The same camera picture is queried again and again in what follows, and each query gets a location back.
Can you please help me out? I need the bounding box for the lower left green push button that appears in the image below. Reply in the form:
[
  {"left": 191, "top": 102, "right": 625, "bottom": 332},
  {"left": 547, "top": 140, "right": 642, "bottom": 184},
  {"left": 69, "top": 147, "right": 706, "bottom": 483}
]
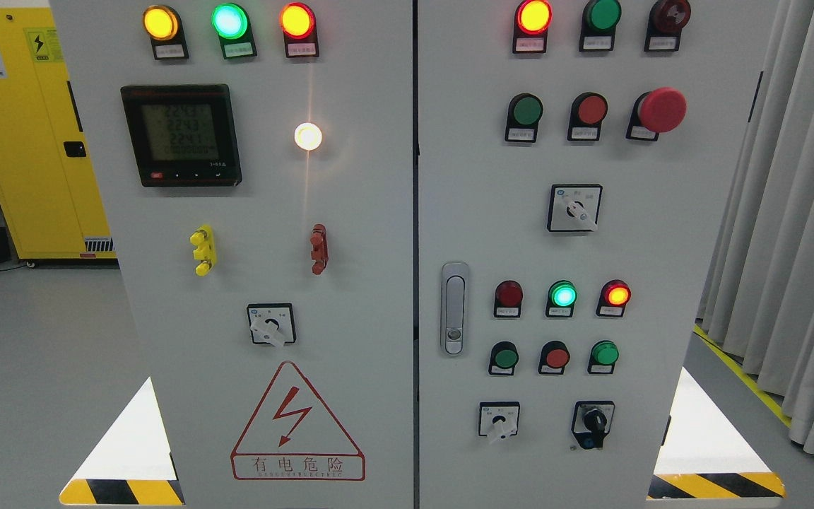
[{"left": 488, "top": 341, "right": 518, "bottom": 376}]

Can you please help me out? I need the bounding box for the lower red push button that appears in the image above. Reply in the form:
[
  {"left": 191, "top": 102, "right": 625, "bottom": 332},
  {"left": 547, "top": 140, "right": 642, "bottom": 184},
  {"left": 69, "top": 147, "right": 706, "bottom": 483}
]
[{"left": 538, "top": 340, "right": 570, "bottom": 375}]

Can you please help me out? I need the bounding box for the green start push button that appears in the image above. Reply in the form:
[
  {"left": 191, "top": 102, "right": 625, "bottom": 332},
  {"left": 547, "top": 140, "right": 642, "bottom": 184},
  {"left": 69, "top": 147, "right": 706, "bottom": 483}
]
[{"left": 504, "top": 93, "right": 543, "bottom": 143}]

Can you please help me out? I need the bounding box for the lower right green push button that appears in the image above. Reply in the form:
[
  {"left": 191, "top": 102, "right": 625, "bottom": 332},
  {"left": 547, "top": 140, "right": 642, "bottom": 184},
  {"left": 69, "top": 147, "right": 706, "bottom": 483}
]
[{"left": 587, "top": 339, "right": 620, "bottom": 375}]

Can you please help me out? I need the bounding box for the red stop push button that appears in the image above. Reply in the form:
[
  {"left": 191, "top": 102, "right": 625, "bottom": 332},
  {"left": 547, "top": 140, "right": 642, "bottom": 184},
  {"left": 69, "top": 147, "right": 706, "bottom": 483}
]
[{"left": 566, "top": 91, "right": 608, "bottom": 142}]

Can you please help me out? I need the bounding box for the red emergency stop mushroom button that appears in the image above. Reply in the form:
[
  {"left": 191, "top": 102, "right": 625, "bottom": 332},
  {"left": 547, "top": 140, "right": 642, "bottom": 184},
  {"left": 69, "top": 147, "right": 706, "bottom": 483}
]
[{"left": 625, "top": 87, "right": 688, "bottom": 142}]

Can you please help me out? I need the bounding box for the red terminal connector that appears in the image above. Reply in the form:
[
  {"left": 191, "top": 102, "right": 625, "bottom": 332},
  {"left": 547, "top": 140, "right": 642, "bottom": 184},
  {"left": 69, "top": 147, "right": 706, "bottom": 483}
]
[{"left": 308, "top": 223, "right": 329, "bottom": 275}]

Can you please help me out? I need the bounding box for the unlit dark red lamp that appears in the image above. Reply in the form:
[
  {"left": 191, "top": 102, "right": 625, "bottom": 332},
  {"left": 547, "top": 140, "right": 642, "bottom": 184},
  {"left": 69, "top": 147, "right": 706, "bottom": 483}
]
[{"left": 493, "top": 280, "right": 524, "bottom": 319}]

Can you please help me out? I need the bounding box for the lit white indicator lamp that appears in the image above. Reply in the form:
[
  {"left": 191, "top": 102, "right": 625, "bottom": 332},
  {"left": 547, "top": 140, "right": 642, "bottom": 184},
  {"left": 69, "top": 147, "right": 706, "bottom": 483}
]
[{"left": 293, "top": 122, "right": 324, "bottom": 151}]

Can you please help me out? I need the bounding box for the lit green lamp lower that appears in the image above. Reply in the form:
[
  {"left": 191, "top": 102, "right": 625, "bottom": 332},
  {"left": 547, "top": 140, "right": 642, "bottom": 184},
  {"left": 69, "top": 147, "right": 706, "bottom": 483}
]
[{"left": 545, "top": 280, "right": 578, "bottom": 319}]

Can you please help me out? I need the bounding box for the left grey cabinet door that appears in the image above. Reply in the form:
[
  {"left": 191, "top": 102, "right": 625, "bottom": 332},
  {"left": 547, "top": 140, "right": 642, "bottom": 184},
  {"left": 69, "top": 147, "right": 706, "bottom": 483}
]
[{"left": 51, "top": 1, "right": 414, "bottom": 508}]

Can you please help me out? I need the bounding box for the grey cabinet door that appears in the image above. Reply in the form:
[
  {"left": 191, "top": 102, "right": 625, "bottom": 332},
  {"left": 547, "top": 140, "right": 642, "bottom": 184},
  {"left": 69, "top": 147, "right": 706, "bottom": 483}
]
[
  {"left": 416, "top": 1, "right": 778, "bottom": 508},
  {"left": 51, "top": 1, "right": 414, "bottom": 508}
]

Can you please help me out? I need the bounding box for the right grey cabinet door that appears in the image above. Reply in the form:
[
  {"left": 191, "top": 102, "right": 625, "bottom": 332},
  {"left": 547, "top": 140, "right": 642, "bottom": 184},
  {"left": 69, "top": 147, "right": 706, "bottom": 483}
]
[{"left": 416, "top": 1, "right": 778, "bottom": 508}]

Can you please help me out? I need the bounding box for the yellow terminal connector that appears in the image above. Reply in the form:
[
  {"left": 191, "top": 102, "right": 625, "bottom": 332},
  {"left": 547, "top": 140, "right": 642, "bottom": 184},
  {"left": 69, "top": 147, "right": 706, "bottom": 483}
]
[{"left": 189, "top": 223, "right": 217, "bottom": 277}]

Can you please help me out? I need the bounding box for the lit red lamp lower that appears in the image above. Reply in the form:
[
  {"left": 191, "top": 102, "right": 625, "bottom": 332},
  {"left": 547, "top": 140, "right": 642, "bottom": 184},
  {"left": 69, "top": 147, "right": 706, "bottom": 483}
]
[{"left": 596, "top": 279, "right": 631, "bottom": 318}]

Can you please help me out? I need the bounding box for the red electric hazard warning sticker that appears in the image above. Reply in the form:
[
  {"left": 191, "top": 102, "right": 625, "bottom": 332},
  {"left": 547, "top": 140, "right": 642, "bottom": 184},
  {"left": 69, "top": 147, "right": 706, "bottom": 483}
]
[{"left": 230, "top": 361, "right": 366, "bottom": 482}]

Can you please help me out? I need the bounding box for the black digital power meter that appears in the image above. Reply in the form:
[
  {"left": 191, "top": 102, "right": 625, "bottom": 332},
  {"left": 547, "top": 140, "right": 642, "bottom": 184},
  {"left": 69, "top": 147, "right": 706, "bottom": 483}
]
[{"left": 122, "top": 84, "right": 242, "bottom": 187}]

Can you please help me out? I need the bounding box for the red indicator lamp left door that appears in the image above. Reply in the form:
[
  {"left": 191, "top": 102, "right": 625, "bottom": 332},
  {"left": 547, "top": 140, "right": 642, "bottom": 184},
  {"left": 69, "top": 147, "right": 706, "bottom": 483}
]
[{"left": 280, "top": 2, "right": 319, "bottom": 58}]

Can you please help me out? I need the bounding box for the red indicator lamp door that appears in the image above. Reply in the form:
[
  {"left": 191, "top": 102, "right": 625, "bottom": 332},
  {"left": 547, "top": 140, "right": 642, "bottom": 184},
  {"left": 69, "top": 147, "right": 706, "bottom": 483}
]
[
  {"left": 512, "top": 0, "right": 553, "bottom": 54},
  {"left": 280, "top": 2, "right": 319, "bottom": 58}
]

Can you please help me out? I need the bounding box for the red indicator lamp right door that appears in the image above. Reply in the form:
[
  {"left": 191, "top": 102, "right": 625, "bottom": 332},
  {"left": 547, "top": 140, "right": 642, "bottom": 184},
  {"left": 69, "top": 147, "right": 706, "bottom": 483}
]
[{"left": 512, "top": 0, "right": 553, "bottom": 54}]

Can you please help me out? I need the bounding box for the lit green indicator lamp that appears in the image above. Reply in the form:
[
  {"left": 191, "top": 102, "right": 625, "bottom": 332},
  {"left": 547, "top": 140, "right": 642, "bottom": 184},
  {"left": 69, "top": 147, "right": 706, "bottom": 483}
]
[{"left": 211, "top": 3, "right": 257, "bottom": 60}]

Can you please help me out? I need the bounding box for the unlit green indicator lamp top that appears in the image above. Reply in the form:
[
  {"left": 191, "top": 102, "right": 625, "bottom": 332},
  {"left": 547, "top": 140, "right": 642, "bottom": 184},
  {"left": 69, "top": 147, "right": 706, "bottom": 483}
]
[{"left": 579, "top": 0, "right": 623, "bottom": 52}]

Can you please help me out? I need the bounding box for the yellow indicator lamp top left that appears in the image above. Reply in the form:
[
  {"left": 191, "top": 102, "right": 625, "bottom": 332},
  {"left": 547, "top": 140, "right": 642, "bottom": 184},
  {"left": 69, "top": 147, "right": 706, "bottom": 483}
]
[{"left": 142, "top": 4, "right": 189, "bottom": 61}]

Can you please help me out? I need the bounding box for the dark red buzzer lamp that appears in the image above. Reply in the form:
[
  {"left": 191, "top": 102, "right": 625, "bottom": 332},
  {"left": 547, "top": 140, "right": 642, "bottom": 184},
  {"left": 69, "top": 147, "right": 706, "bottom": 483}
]
[{"left": 644, "top": 0, "right": 692, "bottom": 52}]

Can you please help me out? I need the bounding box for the grey curtain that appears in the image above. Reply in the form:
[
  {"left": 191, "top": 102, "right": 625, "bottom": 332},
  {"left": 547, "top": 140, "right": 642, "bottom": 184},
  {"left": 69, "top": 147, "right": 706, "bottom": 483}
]
[{"left": 699, "top": 1, "right": 814, "bottom": 455}]

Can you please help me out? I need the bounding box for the right yellow black hazard base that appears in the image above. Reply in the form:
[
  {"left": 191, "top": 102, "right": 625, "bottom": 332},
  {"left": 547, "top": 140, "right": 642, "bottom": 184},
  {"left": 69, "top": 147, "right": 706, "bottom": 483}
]
[{"left": 647, "top": 472, "right": 787, "bottom": 501}]

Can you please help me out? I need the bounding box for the yellow black hazard base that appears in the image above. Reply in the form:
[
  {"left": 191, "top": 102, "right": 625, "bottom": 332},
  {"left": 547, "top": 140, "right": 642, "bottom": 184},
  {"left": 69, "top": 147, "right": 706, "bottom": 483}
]
[
  {"left": 647, "top": 472, "right": 787, "bottom": 501},
  {"left": 59, "top": 478, "right": 184, "bottom": 505}
]

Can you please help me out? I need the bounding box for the left yellow black hazard base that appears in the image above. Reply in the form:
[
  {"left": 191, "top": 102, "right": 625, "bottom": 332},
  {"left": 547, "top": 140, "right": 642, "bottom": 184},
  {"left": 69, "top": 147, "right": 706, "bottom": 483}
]
[{"left": 59, "top": 478, "right": 184, "bottom": 505}]

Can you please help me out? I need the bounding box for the yellow safety storage cabinet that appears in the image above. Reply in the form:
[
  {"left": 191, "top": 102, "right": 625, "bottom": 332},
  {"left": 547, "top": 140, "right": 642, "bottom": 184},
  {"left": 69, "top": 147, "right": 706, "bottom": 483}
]
[{"left": 0, "top": 6, "right": 117, "bottom": 263}]

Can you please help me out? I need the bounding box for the silver cabinet door handle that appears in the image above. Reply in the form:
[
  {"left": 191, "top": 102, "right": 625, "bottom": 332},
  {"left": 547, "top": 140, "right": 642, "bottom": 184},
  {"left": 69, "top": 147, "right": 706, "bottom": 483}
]
[{"left": 440, "top": 262, "right": 471, "bottom": 356}]

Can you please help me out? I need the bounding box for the left door rotary selector switch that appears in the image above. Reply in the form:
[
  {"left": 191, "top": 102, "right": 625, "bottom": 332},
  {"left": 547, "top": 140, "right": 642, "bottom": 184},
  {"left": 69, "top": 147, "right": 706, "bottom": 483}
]
[{"left": 246, "top": 303, "right": 297, "bottom": 347}]

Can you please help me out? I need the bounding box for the upper right rotary selector switch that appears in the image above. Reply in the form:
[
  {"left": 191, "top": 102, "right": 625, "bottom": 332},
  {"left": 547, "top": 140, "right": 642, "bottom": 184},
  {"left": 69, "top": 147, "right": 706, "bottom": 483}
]
[{"left": 546, "top": 184, "right": 602, "bottom": 233}]

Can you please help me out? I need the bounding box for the lower white rotary selector switch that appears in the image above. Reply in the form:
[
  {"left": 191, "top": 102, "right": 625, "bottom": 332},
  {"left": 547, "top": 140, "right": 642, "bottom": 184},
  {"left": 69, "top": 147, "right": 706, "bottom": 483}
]
[{"left": 478, "top": 402, "right": 521, "bottom": 444}]

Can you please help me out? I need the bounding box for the black key selector switch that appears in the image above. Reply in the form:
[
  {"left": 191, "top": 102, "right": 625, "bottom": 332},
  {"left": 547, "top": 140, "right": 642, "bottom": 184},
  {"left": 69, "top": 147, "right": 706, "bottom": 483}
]
[{"left": 571, "top": 400, "right": 615, "bottom": 449}]

